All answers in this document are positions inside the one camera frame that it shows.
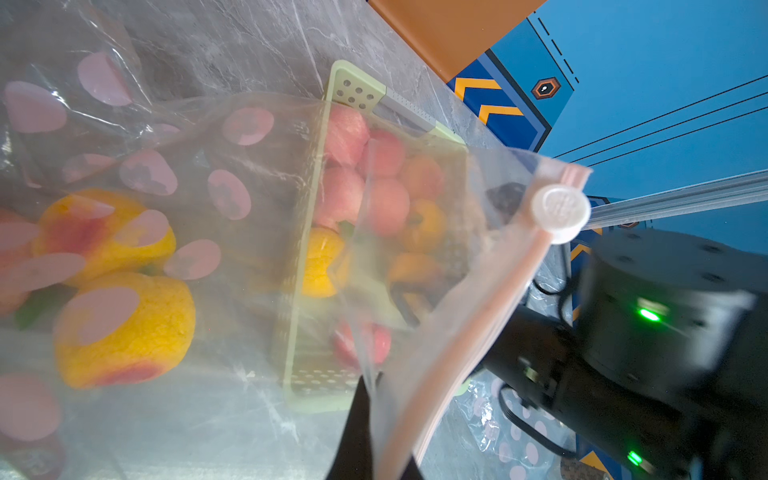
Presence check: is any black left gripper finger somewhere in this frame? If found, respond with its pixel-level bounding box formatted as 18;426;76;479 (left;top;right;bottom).
327;374;423;479

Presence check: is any clear zip-top bag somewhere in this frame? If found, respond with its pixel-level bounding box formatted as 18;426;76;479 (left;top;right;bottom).
1;1;590;479

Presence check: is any light green perforated basket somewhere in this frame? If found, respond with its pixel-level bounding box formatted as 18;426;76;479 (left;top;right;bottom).
272;60;467;414

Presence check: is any yellow peach with red spot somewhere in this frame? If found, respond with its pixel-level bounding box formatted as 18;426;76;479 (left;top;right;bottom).
31;188;176;287

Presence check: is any large pink peach top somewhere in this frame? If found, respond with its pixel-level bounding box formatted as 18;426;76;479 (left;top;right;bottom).
325;104;370;168

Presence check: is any pink peach behind top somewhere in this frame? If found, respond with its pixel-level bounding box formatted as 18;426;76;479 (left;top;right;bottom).
313;167;365;229

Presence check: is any pink peach far right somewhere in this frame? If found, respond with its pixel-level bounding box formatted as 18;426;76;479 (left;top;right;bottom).
357;129;406;178

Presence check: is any pink peach centre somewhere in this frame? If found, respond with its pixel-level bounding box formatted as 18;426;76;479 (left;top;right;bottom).
362;178;410;237

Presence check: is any clear bag with pink dots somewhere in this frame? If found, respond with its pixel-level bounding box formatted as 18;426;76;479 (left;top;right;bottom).
454;371;575;479

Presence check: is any pink peach front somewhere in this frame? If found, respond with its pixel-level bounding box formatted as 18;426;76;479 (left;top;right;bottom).
1;209;38;317

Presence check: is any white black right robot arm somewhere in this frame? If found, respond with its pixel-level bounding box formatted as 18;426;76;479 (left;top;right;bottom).
482;229;767;479

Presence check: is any aluminium corner post right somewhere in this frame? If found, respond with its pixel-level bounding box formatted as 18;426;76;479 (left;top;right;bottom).
584;169;767;230

